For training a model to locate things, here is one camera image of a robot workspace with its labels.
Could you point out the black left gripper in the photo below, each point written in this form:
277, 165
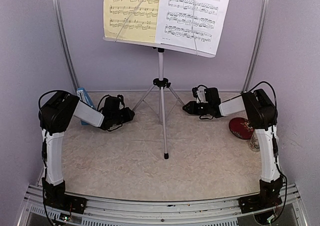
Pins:
129, 116

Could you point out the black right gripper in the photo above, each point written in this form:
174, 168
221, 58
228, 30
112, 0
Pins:
192, 109

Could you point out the white perforated music stand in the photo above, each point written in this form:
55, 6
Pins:
161, 82

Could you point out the blue and white box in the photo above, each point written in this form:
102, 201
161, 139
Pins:
84, 96

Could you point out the white sheet music page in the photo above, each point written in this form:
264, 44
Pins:
192, 24

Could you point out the yellow sheet music page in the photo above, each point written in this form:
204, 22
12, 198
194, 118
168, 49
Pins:
130, 20

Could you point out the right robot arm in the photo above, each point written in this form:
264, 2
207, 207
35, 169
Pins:
262, 116

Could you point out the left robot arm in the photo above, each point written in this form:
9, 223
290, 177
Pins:
55, 116

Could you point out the red floral saucer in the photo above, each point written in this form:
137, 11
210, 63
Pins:
241, 128

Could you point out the white patterned mug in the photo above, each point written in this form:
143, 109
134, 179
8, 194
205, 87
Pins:
254, 143

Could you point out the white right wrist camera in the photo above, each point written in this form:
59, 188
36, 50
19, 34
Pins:
199, 93

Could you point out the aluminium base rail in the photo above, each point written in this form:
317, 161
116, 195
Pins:
108, 211

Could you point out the right aluminium frame post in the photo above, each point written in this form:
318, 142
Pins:
257, 44

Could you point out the aluminium frame post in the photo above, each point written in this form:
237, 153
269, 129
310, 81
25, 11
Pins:
64, 44
257, 44

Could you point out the left aluminium frame post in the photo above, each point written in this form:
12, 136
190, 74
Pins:
64, 44

